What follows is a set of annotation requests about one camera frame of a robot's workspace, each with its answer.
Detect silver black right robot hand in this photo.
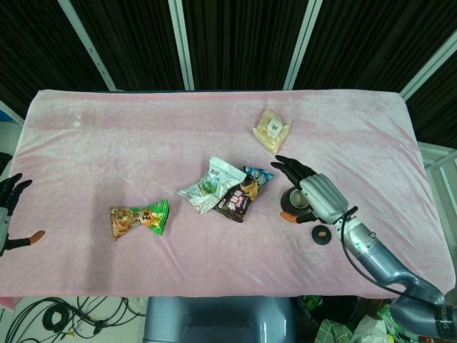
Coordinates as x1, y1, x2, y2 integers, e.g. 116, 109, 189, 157
270, 155, 350, 225

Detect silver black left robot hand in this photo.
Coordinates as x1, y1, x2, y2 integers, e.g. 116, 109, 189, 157
0, 173, 46, 257

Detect black round disc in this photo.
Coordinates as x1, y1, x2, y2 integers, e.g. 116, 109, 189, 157
311, 225, 333, 246

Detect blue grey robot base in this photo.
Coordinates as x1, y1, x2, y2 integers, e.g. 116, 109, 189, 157
145, 296, 298, 343

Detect black cast iron teapot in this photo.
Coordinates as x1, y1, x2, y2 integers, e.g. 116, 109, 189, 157
278, 185, 313, 222

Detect clear bag of beige food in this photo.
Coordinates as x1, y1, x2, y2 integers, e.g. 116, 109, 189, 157
252, 108, 292, 154

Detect brown blue snack bag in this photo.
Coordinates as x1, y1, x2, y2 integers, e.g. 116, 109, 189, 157
213, 165, 276, 224

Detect white crumpled snack bag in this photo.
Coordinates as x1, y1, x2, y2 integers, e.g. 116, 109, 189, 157
177, 155, 247, 214

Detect white metal shelf rack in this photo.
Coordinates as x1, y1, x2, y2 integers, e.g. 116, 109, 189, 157
416, 141, 457, 219

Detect green checked bag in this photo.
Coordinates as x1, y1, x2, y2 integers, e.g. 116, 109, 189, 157
316, 317, 358, 343

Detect green orange snack bag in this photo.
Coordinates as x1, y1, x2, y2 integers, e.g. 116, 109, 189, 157
109, 198, 170, 242

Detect pink velvet table cloth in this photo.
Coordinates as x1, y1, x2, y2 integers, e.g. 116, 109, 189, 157
0, 89, 448, 309

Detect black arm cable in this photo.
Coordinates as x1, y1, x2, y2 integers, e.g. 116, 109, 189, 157
341, 206, 446, 307

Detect black floor cable tangle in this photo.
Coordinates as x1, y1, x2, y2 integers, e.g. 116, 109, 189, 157
0, 295, 148, 343

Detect white frame post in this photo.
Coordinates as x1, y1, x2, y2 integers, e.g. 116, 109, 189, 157
167, 0, 196, 91
399, 19, 457, 99
63, 0, 117, 91
283, 0, 323, 90

